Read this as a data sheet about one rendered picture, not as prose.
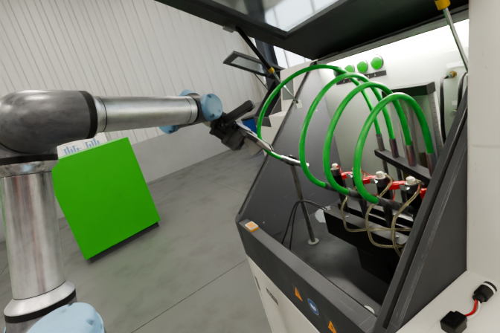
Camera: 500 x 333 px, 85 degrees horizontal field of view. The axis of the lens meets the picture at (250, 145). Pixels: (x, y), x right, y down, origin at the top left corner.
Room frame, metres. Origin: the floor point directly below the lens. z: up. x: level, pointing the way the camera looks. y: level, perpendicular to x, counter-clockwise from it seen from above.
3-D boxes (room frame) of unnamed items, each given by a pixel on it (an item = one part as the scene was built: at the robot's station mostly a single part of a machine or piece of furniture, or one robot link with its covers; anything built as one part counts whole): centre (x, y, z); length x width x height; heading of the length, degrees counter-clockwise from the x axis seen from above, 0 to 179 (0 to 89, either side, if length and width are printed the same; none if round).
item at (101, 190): (3.62, 2.11, 0.65); 0.95 x 0.86 x 1.30; 125
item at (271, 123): (4.20, -0.65, 1.00); 1.30 x 1.09 x 1.99; 13
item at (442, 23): (0.88, -0.47, 1.43); 0.54 x 0.03 x 0.02; 22
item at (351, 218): (0.67, -0.27, 0.91); 0.34 x 0.10 x 0.15; 22
